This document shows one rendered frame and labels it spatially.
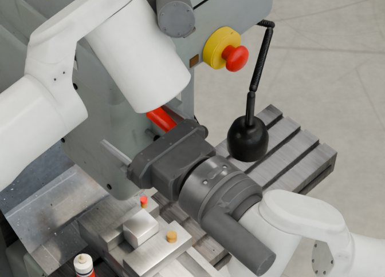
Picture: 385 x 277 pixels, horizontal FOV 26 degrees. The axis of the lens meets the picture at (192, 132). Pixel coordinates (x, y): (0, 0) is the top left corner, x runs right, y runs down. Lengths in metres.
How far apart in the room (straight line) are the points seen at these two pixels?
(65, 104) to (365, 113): 2.81
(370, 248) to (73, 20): 0.52
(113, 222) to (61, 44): 1.16
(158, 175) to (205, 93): 2.43
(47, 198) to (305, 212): 1.12
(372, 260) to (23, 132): 0.52
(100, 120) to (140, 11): 0.62
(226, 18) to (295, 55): 2.52
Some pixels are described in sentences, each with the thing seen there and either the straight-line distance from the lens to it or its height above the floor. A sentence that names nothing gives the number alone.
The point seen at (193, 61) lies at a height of 1.76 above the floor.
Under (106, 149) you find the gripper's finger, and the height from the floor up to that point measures 1.71.
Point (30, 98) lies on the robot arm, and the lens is 0.74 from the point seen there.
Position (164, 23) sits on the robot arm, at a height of 2.06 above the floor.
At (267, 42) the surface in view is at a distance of 1.43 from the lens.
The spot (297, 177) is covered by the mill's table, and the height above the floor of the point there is 0.92.
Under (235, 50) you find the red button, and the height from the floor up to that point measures 1.78.
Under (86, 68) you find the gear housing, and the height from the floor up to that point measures 1.69.
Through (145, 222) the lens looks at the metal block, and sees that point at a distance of 1.83.
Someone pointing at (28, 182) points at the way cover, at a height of 0.98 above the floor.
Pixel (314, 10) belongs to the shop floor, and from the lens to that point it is 3.90.
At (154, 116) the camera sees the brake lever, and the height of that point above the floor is 1.71.
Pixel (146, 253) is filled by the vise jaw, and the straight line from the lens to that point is 1.82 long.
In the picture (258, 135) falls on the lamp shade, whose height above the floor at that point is 1.50.
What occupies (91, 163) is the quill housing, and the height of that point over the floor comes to 1.38.
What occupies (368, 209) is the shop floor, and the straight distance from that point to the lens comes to 3.19.
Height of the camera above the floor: 2.58
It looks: 50 degrees down
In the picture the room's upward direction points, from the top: straight up
